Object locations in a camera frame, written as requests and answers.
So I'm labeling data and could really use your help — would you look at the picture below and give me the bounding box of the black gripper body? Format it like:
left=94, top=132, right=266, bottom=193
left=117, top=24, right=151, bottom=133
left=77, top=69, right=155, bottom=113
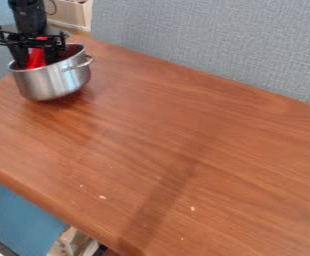
left=0, top=0, right=69, bottom=50

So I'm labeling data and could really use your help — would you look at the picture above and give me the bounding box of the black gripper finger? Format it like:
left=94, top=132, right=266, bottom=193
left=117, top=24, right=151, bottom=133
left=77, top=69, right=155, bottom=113
left=8, top=45, right=30, bottom=68
left=45, top=47, right=59, bottom=65

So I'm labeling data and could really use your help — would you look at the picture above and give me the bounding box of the red plastic block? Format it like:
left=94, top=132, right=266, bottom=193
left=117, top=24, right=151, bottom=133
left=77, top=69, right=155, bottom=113
left=26, top=35, right=51, bottom=70

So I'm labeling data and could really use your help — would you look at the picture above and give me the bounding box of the stainless steel pot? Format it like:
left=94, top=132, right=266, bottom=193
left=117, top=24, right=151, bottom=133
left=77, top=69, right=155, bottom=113
left=8, top=43, right=94, bottom=101

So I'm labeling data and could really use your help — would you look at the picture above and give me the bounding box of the beige wooden cabinet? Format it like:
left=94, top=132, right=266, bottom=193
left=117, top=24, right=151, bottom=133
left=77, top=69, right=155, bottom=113
left=45, top=0, right=94, bottom=32

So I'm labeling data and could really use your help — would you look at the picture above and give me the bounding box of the black cable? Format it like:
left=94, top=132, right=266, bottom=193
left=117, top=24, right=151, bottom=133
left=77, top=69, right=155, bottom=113
left=45, top=0, right=59, bottom=16

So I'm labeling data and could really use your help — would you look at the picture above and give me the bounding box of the white frame under table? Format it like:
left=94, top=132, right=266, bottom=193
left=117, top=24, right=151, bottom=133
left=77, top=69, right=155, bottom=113
left=47, top=227, right=99, bottom=256

